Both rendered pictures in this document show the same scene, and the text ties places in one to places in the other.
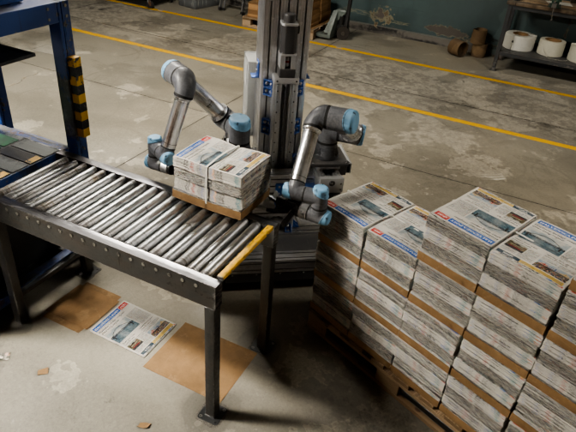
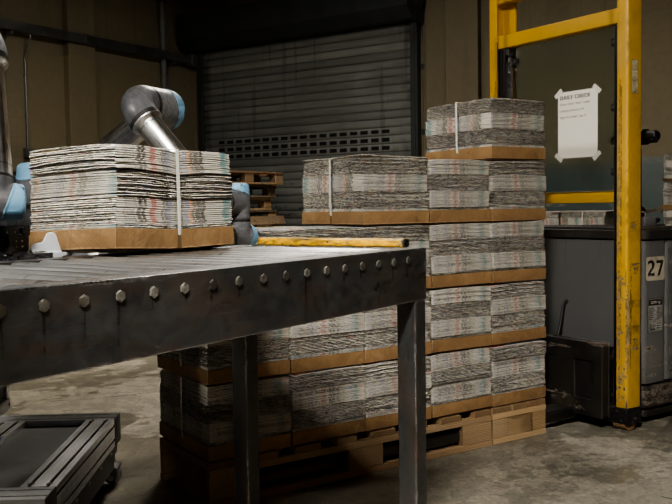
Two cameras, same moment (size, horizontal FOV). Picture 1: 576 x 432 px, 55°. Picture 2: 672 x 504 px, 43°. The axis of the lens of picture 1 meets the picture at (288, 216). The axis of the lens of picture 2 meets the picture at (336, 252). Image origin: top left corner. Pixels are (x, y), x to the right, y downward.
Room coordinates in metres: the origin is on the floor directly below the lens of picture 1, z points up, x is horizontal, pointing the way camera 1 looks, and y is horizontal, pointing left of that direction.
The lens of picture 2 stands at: (1.53, 2.26, 0.90)
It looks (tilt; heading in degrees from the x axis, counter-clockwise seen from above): 3 degrees down; 280
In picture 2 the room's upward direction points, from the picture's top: 1 degrees counter-clockwise
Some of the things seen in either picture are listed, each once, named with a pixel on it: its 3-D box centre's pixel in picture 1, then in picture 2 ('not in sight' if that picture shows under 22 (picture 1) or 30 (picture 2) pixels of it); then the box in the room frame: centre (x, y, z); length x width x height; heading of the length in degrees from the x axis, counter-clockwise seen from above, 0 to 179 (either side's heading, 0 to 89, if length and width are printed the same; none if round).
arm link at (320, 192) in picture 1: (316, 196); (233, 202); (2.24, -0.13, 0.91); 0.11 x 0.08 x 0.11; 74
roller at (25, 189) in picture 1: (43, 181); not in sight; (2.40, 1.24, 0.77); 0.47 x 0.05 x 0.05; 156
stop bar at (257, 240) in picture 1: (247, 251); (329, 242); (1.91, 0.16, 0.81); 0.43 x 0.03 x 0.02; 156
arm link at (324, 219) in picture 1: (318, 215); (237, 236); (2.24, -0.15, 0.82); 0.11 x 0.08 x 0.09; 67
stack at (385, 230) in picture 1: (423, 314); (333, 344); (2.06, -0.70, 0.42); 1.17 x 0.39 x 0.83; 44
